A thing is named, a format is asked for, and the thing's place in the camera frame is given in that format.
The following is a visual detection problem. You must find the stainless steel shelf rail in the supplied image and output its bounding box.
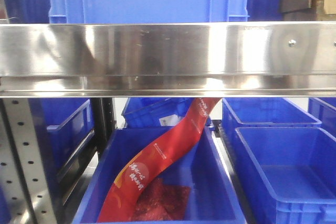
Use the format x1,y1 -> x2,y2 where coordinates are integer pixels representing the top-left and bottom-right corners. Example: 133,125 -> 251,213
1,22 -> 335,98

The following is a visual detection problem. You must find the blue bin back centre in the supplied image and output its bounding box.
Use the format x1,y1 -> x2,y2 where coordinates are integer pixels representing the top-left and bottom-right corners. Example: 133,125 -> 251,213
121,97 -> 212,129

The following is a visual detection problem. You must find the blue bin lower right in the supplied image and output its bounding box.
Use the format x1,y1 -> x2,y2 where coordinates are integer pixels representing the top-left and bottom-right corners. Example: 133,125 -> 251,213
233,127 -> 335,223

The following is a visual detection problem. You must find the red meat packet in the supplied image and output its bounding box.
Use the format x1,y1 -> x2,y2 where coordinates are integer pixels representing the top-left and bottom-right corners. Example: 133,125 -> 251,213
131,178 -> 191,221

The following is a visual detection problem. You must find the blue bin lower left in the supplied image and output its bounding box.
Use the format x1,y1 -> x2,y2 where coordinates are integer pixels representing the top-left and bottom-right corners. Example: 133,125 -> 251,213
28,98 -> 94,182

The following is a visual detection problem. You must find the red printed pouch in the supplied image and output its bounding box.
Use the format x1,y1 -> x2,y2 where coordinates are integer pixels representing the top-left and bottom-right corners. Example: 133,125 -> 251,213
97,98 -> 220,223

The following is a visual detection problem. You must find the blue bin with pouch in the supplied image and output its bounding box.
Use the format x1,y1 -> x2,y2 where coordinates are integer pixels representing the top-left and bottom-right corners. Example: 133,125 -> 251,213
73,127 -> 245,223

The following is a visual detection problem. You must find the blue bin behind right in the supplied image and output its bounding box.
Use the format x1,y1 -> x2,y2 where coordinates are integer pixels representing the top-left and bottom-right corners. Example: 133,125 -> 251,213
222,98 -> 322,141

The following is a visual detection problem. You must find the perforated steel upright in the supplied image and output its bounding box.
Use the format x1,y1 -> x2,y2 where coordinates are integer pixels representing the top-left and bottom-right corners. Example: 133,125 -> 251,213
1,98 -> 62,223

